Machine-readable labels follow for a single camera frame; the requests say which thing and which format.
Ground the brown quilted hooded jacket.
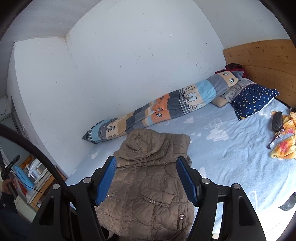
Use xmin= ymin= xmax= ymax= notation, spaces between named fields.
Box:
xmin=96 ymin=129 xmax=194 ymax=240

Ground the person left hand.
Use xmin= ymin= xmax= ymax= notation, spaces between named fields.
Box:
xmin=2 ymin=177 xmax=17 ymax=195

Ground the wooden side shelf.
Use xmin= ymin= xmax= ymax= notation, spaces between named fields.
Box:
xmin=1 ymin=151 xmax=55 ymax=211

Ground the light blue cloud bedsheet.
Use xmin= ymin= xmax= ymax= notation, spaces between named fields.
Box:
xmin=67 ymin=100 xmax=295 ymax=240

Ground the patchwork rolled quilt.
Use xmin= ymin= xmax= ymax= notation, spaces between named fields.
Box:
xmin=82 ymin=70 xmax=243 ymax=144

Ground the beige small pillow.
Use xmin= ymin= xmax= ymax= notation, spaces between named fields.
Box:
xmin=211 ymin=96 xmax=228 ymax=108

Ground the grey printed pillow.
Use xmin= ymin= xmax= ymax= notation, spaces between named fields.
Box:
xmin=222 ymin=78 xmax=254 ymax=103

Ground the navy star pattern pillow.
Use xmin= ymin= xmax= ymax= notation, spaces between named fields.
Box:
xmin=231 ymin=84 xmax=280 ymax=121

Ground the yellow floral blanket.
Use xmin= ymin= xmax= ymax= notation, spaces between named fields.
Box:
xmin=270 ymin=112 xmax=295 ymax=160

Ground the dark red garment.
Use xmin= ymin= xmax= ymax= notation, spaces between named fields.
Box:
xmin=215 ymin=63 xmax=247 ymax=78

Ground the wooden headboard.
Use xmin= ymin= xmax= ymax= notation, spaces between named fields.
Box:
xmin=223 ymin=40 xmax=296 ymax=106

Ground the black cable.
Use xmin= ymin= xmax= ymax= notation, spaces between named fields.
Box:
xmin=0 ymin=123 xmax=72 ymax=200

